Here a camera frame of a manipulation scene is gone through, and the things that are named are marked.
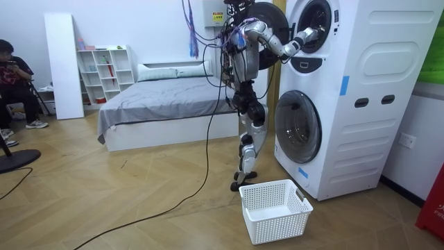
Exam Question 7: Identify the round dark washing machine door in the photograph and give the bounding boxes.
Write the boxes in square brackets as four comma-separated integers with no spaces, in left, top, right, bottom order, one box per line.
[246,1,291,71]

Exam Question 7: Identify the robot body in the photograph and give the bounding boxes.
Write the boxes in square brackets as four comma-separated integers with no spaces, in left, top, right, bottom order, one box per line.
[220,0,264,92]

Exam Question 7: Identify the white washing machine tower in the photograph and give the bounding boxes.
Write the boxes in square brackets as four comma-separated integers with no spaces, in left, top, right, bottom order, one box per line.
[273,0,444,202]

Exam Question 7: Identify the robot legs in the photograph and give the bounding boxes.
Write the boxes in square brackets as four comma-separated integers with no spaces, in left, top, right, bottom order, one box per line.
[230,80,270,192]

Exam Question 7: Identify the pale green pillow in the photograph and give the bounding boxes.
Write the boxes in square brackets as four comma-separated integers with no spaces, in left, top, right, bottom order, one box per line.
[176,60,214,78]
[136,63,180,83]

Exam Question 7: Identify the grey bed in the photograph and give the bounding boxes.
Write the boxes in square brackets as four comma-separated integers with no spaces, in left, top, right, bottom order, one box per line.
[96,60,244,153]

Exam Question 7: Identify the white plastic laundry basket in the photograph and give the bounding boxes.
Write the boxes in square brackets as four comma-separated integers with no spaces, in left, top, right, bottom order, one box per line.
[238,178,314,246]

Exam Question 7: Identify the white cube shelf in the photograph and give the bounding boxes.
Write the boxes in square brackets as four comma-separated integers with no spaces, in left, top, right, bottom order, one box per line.
[76,44,137,106]

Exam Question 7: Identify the red cabinet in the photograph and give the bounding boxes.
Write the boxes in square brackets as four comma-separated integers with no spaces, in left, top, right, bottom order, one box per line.
[414,172,444,241]

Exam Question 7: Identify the tall white board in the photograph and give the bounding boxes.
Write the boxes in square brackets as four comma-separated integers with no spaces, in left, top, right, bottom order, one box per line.
[43,12,85,121]

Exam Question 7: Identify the small white side table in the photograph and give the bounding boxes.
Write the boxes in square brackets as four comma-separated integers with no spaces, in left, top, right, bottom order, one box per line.
[35,85,57,115]

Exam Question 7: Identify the black round stand base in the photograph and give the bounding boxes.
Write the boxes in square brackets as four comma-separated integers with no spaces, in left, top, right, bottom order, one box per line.
[0,133,42,175]

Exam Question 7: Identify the white wall electrical box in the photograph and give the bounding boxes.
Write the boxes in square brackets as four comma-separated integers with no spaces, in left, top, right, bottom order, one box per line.
[201,0,228,28]

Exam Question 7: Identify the green wall poster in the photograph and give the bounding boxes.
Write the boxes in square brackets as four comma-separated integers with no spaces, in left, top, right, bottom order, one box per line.
[417,9,444,85]

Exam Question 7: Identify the cable bundle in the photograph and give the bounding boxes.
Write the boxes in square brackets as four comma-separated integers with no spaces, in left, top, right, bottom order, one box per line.
[180,0,230,59]

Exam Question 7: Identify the white wall socket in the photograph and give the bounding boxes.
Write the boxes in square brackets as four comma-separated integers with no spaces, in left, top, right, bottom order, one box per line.
[398,132,418,150]

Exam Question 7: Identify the black floor cable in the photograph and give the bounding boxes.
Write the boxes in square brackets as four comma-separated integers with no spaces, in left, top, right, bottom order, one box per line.
[71,44,230,250]

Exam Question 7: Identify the red long-handled tool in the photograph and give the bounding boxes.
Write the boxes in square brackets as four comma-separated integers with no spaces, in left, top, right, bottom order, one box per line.
[105,59,116,87]

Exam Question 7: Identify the thin black stand cable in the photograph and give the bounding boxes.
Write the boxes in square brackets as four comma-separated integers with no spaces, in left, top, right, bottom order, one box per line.
[0,167,34,201]

